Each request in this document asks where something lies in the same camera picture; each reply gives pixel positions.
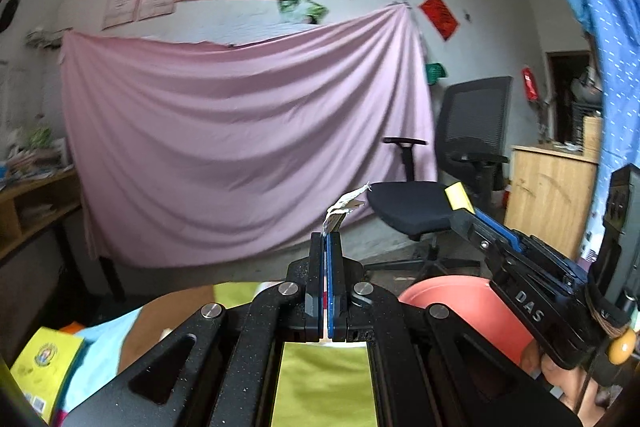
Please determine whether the green floral bag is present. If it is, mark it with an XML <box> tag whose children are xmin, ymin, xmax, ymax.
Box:
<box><xmin>27</xmin><ymin>124</ymin><xmax>53</xmax><ymax>150</ymax></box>

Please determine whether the wire wall shelf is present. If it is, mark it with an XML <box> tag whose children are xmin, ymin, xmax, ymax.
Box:
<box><xmin>25</xmin><ymin>27</ymin><xmax>66</xmax><ymax>50</ymax></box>

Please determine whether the yellow book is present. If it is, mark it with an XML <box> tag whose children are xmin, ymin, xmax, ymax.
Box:
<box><xmin>10</xmin><ymin>327</ymin><xmax>86</xmax><ymax>425</ymax></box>

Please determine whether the wooden desk shelf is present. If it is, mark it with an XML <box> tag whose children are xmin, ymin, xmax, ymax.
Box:
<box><xmin>0</xmin><ymin>167</ymin><xmax>83</xmax><ymax>268</ymax></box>

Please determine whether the black cap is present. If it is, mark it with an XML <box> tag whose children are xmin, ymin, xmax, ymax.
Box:
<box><xmin>0</xmin><ymin>0</ymin><xmax>20</xmax><ymax>32</ymax></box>

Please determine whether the red hanging object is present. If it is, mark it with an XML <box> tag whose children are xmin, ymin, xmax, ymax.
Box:
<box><xmin>521</xmin><ymin>66</ymin><xmax>540</xmax><ymax>102</ymax></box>

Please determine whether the pink hanging sheet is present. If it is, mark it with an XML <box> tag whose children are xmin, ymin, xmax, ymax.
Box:
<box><xmin>59</xmin><ymin>3</ymin><xmax>440</xmax><ymax>269</ymax></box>

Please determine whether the dark doorway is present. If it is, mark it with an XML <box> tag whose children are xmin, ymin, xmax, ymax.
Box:
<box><xmin>545</xmin><ymin>51</ymin><xmax>606</xmax><ymax>148</ymax></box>

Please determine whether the person's right hand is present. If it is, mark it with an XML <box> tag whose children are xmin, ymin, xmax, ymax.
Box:
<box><xmin>520</xmin><ymin>347</ymin><xmax>617</xmax><ymax>414</ymax></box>

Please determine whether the yellow paper piece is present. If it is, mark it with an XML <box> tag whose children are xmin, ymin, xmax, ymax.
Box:
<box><xmin>444</xmin><ymin>182</ymin><xmax>476</xmax><ymax>212</ymax></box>

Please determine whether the white paper scrap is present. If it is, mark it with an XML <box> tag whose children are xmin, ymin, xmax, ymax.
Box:
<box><xmin>324</xmin><ymin>182</ymin><xmax>373</xmax><ymax>235</ymax></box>

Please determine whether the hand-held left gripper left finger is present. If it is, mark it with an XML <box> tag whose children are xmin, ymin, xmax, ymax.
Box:
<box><xmin>60</xmin><ymin>232</ymin><xmax>326</xmax><ymax>427</ymax></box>

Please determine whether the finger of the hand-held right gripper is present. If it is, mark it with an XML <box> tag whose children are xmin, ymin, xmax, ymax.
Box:
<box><xmin>474</xmin><ymin>208</ymin><xmax>527</xmax><ymax>255</ymax></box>
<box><xmin>447</xmin><ymin>207</ymin><xmax>512</xmax><ymax>282</ymax></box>

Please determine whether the pile of books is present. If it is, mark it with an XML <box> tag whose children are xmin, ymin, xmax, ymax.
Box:
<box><xmin>0</xmin><ymin>147</ymin><xmax>71</xmax><ymax>188</ymax></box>

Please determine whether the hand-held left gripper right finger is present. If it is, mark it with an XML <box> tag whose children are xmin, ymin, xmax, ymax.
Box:
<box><xmin>327</xmin><ymin>232</ymin><xmax>583</xmax><ymax>427</ymax></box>

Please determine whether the black office chair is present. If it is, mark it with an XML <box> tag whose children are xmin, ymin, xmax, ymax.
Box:
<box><xmin>362</xmin><ymin>76</ymin><xmax>514</xmax><ymax>280</ymax></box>

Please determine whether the blue printed curtain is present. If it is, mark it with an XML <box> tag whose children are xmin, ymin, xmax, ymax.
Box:
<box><xmin>545</xmin><ymin>0</ymin><xmax>640</xmax><ymax>268</ymax></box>

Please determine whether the wooden cabinet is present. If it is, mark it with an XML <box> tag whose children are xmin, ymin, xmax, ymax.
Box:
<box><xmin>505</xmin><ymin>144</ymin><xmax>601</xmax><ymax>263</ymax></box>

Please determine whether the red diamond wall paper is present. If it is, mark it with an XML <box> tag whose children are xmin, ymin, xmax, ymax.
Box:
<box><xmin>419</xmin><ymin>0</ymin><xmax>460</xmax><ymax>42</ymax></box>

